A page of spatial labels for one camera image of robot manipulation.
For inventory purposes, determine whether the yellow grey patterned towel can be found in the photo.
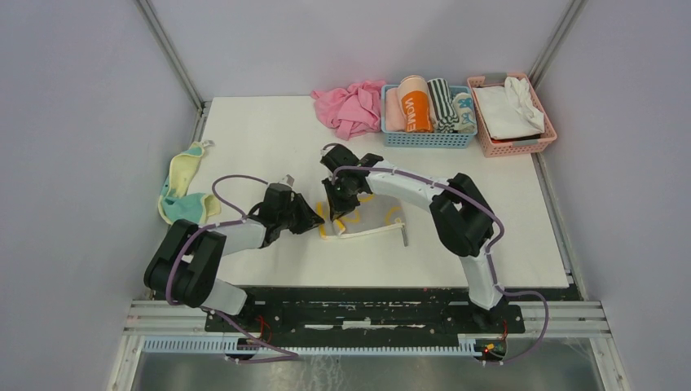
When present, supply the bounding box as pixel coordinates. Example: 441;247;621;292
315;195;409;247

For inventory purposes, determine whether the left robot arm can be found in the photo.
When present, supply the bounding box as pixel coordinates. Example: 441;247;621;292
143;182;324;332

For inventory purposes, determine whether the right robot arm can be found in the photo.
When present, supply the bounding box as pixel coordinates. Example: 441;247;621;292
320;143;504;332

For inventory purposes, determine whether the blue plastic basket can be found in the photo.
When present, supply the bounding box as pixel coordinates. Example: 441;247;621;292
381;84;478;149

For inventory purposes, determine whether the crumpled pink towel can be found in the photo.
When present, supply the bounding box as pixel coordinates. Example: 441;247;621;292
310;80;385;141

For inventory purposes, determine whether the pale pink rolled towel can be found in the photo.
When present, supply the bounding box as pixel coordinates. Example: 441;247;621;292
385;87;406;132

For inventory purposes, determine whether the pale yellow teal towel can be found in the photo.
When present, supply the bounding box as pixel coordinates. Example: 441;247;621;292
157;140;221;226

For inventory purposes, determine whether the orange rolled towel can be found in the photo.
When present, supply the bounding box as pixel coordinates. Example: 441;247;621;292
397;75;434;133

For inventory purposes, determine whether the black white striped rolled towel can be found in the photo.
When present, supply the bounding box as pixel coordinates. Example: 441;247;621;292
427;77;460;133

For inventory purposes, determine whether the white teal rolled towel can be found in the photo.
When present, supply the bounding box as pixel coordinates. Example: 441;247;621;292
452;92;477;134

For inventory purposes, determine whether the pink plastic basket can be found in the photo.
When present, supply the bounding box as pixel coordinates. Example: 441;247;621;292
467;72;557;157

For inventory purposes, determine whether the white folded cloth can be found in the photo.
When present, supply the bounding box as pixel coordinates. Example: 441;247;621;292
473;77;545;141

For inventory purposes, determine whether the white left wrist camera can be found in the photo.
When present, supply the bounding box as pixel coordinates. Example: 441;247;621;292
279;174;295;187

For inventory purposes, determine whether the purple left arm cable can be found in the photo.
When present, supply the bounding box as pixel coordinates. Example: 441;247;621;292
165;174;299;365

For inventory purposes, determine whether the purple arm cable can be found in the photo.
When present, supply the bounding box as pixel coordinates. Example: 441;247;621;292
165;174;299;365
321;142;552;366

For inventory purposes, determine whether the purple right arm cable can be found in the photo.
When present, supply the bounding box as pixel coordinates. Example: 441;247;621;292
321;142;552;366

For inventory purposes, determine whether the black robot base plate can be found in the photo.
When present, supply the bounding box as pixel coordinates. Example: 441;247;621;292
153;286;584;349

